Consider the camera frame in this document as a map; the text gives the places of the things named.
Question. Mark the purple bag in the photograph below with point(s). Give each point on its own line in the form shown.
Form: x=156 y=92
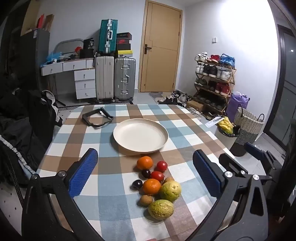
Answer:
x=237 y=104

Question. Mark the black storage box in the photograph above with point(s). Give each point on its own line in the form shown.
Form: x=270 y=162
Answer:
x=86 y=53

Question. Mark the dark glass door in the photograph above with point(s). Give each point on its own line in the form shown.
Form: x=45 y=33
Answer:
x=282 y=92

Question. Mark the grey door mat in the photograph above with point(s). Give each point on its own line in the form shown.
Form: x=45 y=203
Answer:
x=156 y=95

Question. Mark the cardboard pieces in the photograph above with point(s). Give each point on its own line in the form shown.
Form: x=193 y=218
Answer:
x=45 y=23

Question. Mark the dark plum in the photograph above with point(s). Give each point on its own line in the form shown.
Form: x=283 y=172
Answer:
x=146 y=173
x=137 y=184

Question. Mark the teal suitcase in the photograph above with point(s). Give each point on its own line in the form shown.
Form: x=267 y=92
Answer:
x=107 y=37

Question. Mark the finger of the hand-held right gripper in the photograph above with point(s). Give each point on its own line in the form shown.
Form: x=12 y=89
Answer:
x=253 y=149
x=231 y=162

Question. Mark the small black printed box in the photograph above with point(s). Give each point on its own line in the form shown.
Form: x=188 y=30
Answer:
x=89 y=43

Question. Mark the black backpack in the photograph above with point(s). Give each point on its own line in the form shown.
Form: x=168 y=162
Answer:
x=44 y=109

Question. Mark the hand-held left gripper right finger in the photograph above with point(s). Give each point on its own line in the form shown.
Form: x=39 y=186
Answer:
x=205 y=171

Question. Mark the beige suitcase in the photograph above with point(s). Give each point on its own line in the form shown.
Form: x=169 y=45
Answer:
x=104 y=78

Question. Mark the red and black shoe box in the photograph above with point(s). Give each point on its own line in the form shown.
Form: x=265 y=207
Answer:
x=123 y=41

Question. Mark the white light switch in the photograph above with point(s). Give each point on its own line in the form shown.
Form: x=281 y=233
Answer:
x=214 y=39

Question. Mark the yellow guava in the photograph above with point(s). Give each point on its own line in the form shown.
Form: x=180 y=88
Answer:
x=160 y=209

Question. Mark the dark tall cabinet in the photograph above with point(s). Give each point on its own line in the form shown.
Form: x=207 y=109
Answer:
x=34 y=58

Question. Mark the green guava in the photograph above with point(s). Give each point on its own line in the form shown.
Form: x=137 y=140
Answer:
x=170 y=190

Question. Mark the wooden shoe rack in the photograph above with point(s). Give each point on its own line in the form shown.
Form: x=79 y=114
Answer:
x=227 y=95

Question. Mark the grey rounded metal frame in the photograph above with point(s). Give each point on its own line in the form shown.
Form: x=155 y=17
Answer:
x=69 y=41

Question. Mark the cream round plate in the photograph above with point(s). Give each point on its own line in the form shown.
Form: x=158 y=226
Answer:
x=141 y=134

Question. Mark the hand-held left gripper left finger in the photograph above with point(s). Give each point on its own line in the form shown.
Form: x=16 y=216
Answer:
x=84 y=171

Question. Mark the orange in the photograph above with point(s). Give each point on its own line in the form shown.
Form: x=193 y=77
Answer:
x=151 y=186
x=144 y=163

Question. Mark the brown cardboard box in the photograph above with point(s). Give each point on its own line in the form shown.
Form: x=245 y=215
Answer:
x=194 y=106

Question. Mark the scattered sneakers pile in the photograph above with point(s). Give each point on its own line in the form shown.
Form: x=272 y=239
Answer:
x=172 y=98

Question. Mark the black plastic frame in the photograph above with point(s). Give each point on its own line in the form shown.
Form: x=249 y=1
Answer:
x=86 y=115

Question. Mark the yellow and white shoe box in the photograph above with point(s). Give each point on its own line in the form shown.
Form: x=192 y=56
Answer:
x=124 y=53

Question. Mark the red tomato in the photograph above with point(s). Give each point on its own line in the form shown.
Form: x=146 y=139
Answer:
x=157 y=176
x=161 y=166

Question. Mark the silver suitcase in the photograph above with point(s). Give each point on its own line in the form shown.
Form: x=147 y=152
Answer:
x=124 y=78

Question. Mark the small brown fruit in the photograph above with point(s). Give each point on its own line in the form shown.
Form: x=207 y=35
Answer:
x=145 y=200
x=169 y=179

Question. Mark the white trash bin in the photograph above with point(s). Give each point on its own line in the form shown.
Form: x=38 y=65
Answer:
x=225 y=141

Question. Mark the black clothing pile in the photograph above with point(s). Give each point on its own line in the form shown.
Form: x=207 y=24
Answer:
x=16 y=129

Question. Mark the blue plastic bag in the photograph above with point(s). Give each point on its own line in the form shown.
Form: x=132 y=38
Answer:
x=54 y=56

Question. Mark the white desk with drawers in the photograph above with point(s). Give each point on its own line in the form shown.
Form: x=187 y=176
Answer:
x=84 y=76

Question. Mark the white paper strip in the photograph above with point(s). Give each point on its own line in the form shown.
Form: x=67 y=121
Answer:
x=213 y=122

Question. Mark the wooden door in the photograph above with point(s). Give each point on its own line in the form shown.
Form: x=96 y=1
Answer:
x=159 y=58

